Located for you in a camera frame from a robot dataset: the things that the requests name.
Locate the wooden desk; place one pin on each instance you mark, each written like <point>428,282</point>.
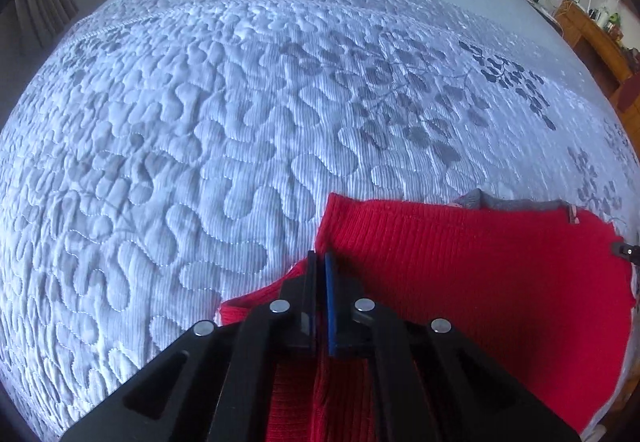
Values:
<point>600,47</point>

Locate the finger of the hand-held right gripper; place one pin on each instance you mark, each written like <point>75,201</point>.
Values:
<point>625,250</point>

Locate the red knitted sweater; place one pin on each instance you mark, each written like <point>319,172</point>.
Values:
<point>450,262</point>

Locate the dark red hanging cloth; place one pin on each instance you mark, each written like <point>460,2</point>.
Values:
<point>629,95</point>

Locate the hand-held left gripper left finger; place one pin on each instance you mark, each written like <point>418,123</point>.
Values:
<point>300,294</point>

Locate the grey leaf-print quilted bedspread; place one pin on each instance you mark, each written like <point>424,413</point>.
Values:
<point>200,147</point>

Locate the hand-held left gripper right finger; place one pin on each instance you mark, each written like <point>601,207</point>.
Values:
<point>330,302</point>

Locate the white bottle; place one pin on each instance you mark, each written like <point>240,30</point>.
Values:
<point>603,18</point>

